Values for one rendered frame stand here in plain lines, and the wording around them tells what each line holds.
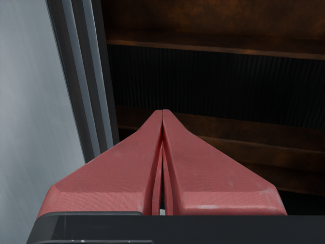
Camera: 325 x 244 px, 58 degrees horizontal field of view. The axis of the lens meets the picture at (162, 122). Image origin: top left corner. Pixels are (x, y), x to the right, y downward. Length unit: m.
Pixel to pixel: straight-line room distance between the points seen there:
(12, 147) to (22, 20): 0.14
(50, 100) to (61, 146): 0.05
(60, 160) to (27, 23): 0.13
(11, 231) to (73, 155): 0.20
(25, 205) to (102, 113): 0.16
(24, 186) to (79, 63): 0.17
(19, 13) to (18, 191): 0.21
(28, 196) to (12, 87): 0.14
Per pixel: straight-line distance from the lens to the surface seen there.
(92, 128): 0.27
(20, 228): 0.44
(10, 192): 0.38
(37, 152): 0.30
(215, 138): 0.40
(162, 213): 0.62
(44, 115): 0.27
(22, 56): 0.24
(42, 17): 0.22
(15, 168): 0.34
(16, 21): 0.23
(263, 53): 0.34
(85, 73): 0.24
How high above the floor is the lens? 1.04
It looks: 52 degrees down
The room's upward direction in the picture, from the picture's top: 158 degrees counter-clockwise
